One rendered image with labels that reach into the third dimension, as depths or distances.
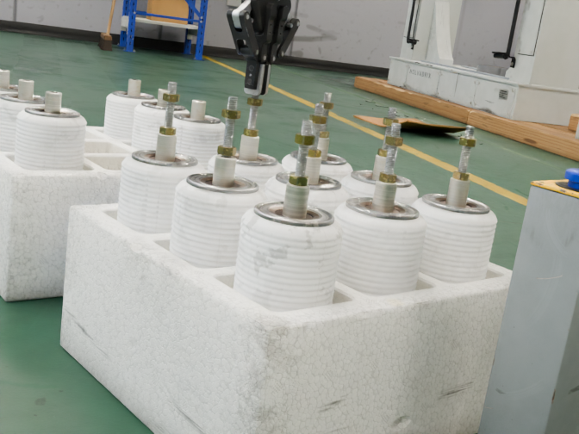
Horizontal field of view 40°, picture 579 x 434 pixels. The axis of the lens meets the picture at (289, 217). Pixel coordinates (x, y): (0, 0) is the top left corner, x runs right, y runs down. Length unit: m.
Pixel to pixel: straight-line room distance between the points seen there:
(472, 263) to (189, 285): 0.32
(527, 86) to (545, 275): 3.52
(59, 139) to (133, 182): 0.27
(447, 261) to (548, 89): 3.49
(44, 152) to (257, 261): 0.51
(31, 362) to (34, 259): 0.21
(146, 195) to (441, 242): 0.33
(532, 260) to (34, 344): 0.60
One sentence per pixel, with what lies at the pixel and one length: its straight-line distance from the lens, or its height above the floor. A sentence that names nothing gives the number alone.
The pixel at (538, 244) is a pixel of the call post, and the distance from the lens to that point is 0.76.
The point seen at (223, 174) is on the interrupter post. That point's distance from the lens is 0.82.
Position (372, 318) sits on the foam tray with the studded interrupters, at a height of 0.17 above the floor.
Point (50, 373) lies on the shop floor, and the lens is 0.97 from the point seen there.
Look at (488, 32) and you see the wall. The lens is 8.29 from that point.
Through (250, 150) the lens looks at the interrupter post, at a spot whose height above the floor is 0.26.
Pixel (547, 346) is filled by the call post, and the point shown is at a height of 0.17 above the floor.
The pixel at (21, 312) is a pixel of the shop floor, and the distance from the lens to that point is 1.13.
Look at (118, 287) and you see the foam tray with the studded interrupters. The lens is 0.88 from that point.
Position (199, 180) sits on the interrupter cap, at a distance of 0.83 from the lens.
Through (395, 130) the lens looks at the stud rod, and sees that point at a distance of 0.80.
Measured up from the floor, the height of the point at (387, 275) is 0.20.
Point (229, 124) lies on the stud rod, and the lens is 0.82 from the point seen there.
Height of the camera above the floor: 0.43
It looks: 14 degrees down
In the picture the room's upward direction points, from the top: 8 degrees clockwise
